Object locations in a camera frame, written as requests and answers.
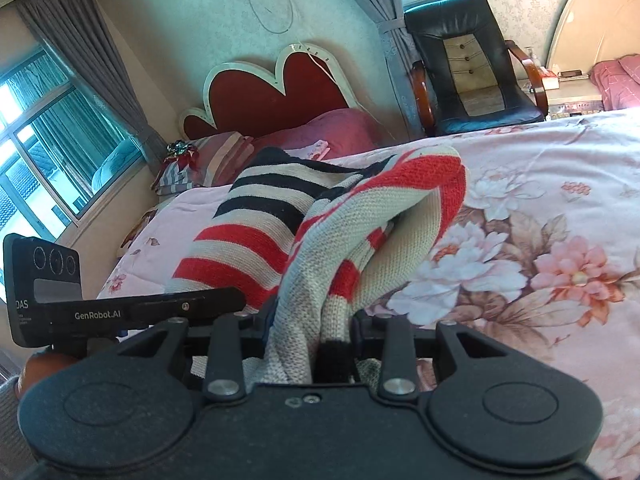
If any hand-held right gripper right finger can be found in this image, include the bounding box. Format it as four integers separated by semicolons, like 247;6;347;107
350;310;513;402

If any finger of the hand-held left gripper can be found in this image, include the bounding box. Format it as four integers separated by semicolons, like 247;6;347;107
150;287;247;328

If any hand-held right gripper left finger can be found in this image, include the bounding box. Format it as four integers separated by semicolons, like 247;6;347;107
116;297;279;402

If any striped knit sweater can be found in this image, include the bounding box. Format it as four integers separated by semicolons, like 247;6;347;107
165;145;468;393

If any person's left hand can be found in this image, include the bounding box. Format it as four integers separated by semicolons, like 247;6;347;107
19;351;83;396

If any striped pillow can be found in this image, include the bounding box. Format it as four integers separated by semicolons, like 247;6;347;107
152;131;256;196

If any shiny ribbon bow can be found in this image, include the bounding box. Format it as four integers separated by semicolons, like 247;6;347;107
162;141;201;171

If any side window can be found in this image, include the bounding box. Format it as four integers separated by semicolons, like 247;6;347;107
0;42;151;271

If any magenta pillow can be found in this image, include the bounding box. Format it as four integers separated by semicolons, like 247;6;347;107
250;107;378;161

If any pink floral quilt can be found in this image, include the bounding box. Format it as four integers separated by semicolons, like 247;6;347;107
97;107;640;480

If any red scalloped headboard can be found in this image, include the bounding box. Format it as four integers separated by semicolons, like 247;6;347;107
179;42;366;141

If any grey curtain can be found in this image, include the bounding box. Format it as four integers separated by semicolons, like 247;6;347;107
14;0;168;171

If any blue-grey curtain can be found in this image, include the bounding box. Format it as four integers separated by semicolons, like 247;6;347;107
335;0;431;138

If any black leather armchair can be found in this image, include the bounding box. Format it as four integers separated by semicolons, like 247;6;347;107
402;0;551;137

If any bedside table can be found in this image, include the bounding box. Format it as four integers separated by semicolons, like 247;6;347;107
542;77;603;122

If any pink pillow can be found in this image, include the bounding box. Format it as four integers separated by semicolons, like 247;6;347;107
589;55;640;111

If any beige round headboard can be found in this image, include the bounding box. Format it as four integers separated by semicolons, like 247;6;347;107
547;0;640;78

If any white wall cable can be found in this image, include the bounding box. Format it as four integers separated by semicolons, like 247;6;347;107
247;0;351;106

